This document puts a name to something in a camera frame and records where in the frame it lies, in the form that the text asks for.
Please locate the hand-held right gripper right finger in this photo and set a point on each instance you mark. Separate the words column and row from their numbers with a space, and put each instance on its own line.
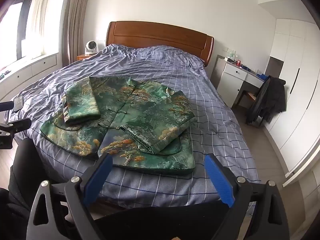
column 220, row 180

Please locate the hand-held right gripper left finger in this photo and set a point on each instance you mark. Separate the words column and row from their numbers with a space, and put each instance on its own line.
column 97, row 180

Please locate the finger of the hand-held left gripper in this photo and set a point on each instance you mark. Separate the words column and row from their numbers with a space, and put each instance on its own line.
column 17, row 125
column 5, row 106

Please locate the green patterned padded jacket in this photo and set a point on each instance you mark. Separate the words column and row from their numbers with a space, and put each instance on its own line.
column 140, row 110

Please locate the black smartphone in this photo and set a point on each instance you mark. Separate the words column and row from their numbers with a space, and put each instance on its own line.
column 18, row 103

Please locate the person's black pants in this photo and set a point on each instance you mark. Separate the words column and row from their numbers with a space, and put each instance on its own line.
column 25, row 160

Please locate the white window drawer cabinet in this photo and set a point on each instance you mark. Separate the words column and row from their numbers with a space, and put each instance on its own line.
column 37, row 66

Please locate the window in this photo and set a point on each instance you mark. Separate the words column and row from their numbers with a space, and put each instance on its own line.
column 12, row 35

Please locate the white sheer curtain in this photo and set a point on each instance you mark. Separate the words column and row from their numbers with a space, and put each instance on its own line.
column 37, row 25

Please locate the wooden chair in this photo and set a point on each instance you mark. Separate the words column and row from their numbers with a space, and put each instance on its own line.
column 247, row 95

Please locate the wooden nightstand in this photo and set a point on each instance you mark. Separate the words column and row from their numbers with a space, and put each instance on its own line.
column 83, row 57

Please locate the white desk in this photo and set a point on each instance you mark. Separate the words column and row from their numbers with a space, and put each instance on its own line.
column 230, row 85

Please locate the black coat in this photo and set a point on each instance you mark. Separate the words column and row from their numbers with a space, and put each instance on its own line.
column 270, row 97

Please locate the brown curtain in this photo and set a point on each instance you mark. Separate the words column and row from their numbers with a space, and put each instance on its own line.
column 75, row 22

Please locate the clear bottle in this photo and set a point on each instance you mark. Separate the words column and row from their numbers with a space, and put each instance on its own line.
column 232, row 54

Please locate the white wardrobe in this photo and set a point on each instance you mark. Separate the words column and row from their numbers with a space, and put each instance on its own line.
column 297, row 80

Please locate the blue checked bed cover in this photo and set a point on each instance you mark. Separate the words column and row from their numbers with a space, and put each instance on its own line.
column 162, row 65

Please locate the wooden bed headboard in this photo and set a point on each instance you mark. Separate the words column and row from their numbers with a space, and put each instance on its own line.
column 160, row 36

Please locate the white security camera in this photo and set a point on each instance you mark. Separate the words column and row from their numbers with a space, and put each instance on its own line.
column 90, row 47

